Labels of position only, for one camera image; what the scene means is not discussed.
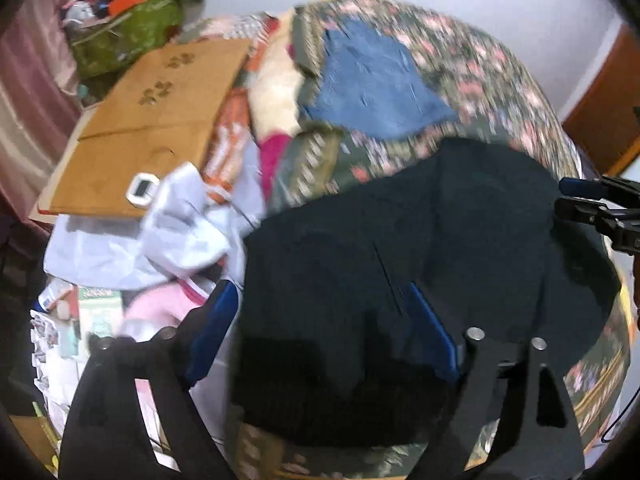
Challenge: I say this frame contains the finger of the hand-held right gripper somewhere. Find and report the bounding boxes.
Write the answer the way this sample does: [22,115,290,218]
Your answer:
[558,175,640,202]
[554,197,618,235]

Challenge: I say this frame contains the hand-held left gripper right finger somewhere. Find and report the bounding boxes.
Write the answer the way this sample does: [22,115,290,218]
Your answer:
[399,282,587,480]

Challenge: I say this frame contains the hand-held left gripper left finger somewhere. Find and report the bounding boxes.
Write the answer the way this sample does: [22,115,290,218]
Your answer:
[59,281,242,480]

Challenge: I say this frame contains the black pants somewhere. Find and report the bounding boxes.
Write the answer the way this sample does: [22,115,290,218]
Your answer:
[227,137,623,452]

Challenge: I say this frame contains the pink cloth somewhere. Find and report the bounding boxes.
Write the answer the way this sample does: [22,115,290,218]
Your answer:
[120,282,208,341]

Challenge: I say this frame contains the brown wooden door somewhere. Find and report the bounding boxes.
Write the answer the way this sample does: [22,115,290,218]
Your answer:
[562,22,640,178]

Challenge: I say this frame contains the light blue cloth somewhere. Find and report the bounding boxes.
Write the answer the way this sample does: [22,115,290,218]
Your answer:
[42,161,266,291]

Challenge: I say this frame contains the green white carton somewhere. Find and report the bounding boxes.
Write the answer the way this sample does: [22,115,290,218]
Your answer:
[75,286,125,346]

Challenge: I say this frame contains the floral bed blanket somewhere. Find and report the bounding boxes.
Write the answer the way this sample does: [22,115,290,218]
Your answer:
[225,0,633,480]

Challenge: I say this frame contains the small white timer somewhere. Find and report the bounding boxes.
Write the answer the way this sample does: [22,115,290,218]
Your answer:
[125,172,161,207]

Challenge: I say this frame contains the magenta cloth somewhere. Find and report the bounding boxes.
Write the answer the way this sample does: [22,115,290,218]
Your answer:
[257,132,296,196]

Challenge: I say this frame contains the orange white printed cloth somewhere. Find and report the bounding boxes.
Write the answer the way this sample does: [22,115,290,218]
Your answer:
[202,15,278,201]

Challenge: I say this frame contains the flat brown cardboard box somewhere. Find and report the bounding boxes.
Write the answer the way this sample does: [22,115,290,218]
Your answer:
[31,40,254,221]

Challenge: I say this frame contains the folded blue jeans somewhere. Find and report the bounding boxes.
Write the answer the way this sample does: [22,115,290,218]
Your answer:
[299,20,459,141]

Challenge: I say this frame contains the cream cloth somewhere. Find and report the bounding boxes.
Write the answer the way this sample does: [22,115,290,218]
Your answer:
[250,10,313,138]

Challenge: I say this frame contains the pink striped curtain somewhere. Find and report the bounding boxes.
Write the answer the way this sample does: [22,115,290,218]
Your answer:
[0,0,83,221]

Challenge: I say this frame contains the green bag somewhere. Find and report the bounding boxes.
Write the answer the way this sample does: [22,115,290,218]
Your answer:
[67,0,186,81]

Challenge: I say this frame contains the black cable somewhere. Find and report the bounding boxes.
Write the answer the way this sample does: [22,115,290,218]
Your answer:
[600,370,635,443]

